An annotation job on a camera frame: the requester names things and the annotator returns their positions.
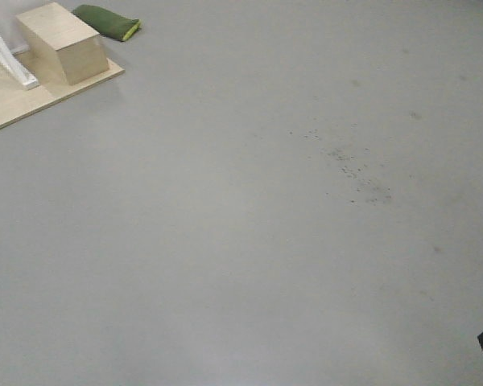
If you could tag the light wooden base platform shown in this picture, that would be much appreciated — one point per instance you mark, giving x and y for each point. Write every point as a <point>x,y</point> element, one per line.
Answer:
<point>17,103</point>

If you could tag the white support brace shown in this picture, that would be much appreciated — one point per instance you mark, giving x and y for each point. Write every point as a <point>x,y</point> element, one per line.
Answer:
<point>15,68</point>

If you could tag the light wooden box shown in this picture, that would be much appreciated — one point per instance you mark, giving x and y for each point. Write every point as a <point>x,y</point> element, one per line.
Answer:
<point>70,47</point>

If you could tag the green sandbag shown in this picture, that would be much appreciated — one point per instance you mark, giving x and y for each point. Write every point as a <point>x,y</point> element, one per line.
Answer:
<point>107,23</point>

